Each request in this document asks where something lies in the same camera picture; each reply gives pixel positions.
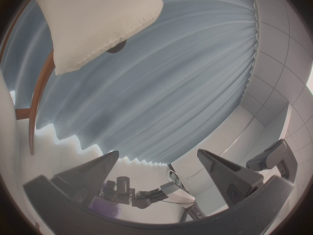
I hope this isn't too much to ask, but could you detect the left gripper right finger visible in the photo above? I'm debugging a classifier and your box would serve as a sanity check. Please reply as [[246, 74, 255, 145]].
[[197, 149, 265, 209]]

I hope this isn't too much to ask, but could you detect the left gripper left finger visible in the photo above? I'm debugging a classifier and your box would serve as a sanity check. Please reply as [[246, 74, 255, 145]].
[[50, 151, 119, 203]]

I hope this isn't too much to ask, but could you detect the purple plastic bag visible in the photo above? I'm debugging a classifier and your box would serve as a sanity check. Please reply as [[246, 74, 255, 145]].
[[89, 182, 122, 218]]

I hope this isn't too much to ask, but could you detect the pale blue curtain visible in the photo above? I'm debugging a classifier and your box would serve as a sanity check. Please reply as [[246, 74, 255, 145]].
[[0, 0, 260, 166]]

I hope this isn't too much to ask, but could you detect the white cushioned wooden chair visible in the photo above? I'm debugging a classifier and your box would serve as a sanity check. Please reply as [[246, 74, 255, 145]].
[[0, 0, 164, 156]]

